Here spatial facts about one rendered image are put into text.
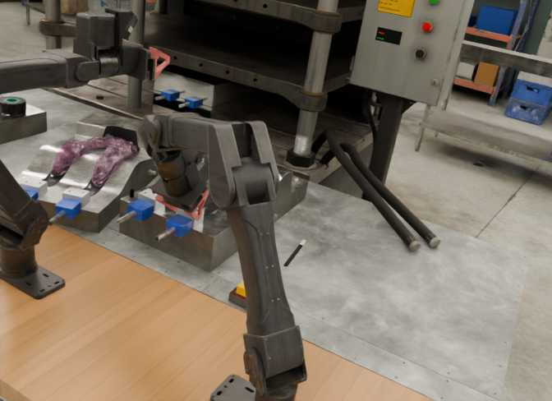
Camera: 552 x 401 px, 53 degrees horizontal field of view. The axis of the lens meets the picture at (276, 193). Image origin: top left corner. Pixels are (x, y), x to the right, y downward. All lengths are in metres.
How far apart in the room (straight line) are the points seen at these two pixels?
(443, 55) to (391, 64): 0.16
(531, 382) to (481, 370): 1.43
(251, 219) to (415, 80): 1.11
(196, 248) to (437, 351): 0.54
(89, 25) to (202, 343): 0.63
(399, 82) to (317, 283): 0.82
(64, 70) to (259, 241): 0.50
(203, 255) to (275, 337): 0.43
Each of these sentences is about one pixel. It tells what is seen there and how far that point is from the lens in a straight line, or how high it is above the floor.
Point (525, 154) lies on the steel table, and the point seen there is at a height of 0.25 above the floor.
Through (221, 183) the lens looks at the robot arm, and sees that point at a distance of 0.83.
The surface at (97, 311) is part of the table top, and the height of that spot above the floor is 0.80.
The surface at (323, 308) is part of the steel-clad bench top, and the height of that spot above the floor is 0.80.
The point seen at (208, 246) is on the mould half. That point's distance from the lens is 1.22.
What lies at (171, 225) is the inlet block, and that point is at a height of 0.90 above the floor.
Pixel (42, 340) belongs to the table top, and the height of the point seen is 0.80.
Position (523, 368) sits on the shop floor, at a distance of 2.66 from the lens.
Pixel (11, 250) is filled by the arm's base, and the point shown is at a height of 0.87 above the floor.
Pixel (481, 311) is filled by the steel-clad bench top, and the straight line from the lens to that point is 1.35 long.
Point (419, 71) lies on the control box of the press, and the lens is 1.83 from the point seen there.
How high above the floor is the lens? 1.50
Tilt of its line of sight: 25 degrees down
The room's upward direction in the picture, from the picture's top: 9 degrees clockwise
